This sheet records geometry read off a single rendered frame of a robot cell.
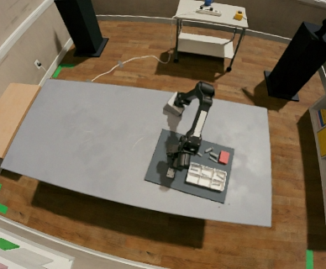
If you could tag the pink rectangular block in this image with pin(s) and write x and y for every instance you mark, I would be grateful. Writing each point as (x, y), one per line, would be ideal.
(223, 157)

